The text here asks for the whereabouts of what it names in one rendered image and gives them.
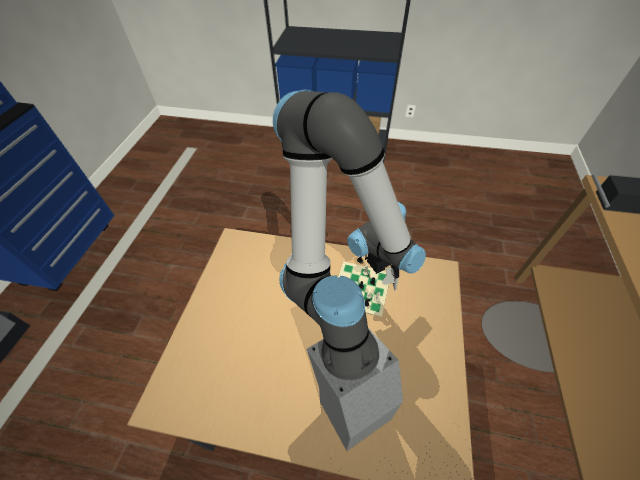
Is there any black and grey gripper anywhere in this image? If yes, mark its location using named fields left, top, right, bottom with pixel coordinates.
left=365, top=253, right=399, bottom=291

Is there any green and cream chessboard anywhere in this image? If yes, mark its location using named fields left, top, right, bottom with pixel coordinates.
left=338, top=261, right=389, bottom=317

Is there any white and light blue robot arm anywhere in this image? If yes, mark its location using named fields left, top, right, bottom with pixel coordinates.
left=273, top=90, right=426, bottom=380

